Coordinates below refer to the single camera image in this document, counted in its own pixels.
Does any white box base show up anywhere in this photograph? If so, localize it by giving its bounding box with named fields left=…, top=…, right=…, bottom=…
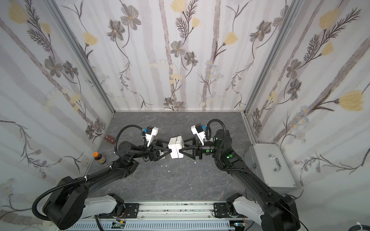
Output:
left=168, top=137, right=179, bottom=159

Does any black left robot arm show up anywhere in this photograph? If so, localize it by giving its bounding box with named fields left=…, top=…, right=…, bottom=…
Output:
left=31, top=140, right=171, bottom=230

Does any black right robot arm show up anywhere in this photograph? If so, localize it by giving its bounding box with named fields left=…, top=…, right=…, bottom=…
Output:
left=179, top=129, right=301, bottom=231

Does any small brown red box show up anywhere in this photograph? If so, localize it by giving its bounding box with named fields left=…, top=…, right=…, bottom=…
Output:
left=104, top=135, right=116, bottom=144

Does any brown bottle orange cap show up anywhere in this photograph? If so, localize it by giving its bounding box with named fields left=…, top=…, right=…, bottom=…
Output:
left=93, top=152, right=106, bottom=164

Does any silver metal case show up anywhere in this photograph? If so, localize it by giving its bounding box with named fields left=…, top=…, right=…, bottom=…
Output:
left=244, top=143, right=297, bottom=194

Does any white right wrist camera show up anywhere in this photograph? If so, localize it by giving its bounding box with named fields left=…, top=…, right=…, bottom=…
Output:
left=191, top=123, right=206, bottom=145

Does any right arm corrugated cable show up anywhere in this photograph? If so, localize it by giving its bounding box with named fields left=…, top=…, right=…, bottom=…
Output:
left=205, top=119, right=226, bottom=145

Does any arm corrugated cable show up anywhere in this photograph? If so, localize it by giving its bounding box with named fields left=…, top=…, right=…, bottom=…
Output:
left=205, top=119, right=226, bottom=145
left=114, top=125, right=144, bottom=152

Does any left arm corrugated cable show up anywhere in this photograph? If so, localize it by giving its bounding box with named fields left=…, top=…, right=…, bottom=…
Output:
left=114, top=125, right=144, bottom=152

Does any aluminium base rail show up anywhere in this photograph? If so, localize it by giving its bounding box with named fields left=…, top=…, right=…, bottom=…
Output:
left=66, top=200, right=298, bottom=231

